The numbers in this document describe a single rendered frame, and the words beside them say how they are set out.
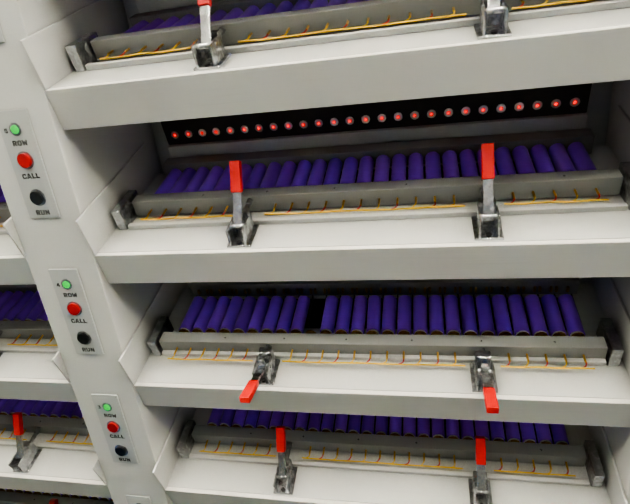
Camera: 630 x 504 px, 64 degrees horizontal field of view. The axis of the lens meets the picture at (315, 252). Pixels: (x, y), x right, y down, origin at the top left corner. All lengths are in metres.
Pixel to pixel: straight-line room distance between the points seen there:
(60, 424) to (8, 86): 0.56
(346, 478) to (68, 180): 0.53
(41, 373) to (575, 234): 0.70
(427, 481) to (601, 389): 0.26
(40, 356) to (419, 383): 0.55
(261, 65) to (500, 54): 0.21
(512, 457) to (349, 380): 0.26
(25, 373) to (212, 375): 0.28
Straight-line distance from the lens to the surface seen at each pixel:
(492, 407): 0.56
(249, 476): 0.81
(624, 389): 0.66
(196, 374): 0.70
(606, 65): 0.51
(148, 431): 0.78
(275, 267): 0.56
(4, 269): 0.75
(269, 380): 0.65
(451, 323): 0.66
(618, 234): 0.56
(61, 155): 0.62
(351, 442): 0.77
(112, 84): 0.57
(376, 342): 0.64
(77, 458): 0.94
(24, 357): 0.87
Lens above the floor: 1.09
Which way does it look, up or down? 22 degrees down
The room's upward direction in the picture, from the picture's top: 7 degrees counter-clockwise
